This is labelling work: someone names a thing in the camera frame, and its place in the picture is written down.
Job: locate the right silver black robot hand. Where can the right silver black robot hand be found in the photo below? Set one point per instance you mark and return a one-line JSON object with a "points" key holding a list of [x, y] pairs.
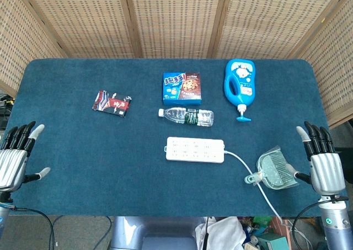
{"points": [[325, 167]]}

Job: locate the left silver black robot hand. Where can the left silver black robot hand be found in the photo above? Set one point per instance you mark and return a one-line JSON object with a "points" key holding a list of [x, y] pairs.
{"points": [[11, 161]]}

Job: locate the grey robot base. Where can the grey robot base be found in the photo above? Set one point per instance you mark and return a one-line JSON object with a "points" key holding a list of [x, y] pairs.
{"points": [[154, 233]]}

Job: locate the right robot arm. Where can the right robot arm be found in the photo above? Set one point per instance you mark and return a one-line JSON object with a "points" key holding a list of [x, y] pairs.
{"points": [[334, 222]]}

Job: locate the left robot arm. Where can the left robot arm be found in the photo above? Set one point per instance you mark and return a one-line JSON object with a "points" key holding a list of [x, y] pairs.
{"points": [[3, 217]]}

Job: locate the white power strip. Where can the white power strip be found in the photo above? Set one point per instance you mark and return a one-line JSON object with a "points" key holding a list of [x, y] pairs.
{"points": [[194, 149]]}

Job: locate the translucent green dustpan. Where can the translucent green dustpan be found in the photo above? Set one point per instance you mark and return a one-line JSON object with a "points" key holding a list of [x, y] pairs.
{"points": [[275, 168]]}

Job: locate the teal box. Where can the teal box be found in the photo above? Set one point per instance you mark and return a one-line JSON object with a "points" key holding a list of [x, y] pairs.
{"points": [[273, 241]]}

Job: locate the blue table mat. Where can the blue table mat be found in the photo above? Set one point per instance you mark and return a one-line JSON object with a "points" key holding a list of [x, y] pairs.
{"points": [[110, 156]]}

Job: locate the black red card box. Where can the black red card box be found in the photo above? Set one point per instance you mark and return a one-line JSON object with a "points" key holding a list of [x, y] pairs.
{"points": [[112, 103]]}

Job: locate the blue detergent pump bottle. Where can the blue detergent pump bottle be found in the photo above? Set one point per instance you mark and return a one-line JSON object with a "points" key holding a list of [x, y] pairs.
{"points": [[240, 81]]}

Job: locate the white cloth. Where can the white cloth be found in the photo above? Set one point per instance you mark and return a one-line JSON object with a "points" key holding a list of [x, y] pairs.
{"points": [[223, 233]]}

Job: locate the clear plastic water bottle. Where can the clear plastic water bottle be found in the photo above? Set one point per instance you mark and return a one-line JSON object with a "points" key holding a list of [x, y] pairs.
{"points": [[190, 117]]}

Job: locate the blue cookie box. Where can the blue cookie box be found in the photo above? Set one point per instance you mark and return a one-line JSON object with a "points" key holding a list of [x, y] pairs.
{"points": [[182, 88]]}

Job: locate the woven bamboo folding screen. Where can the woven bamboo folding screen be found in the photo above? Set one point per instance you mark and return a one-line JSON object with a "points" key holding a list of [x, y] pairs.
{"points": [[176, 21]]}

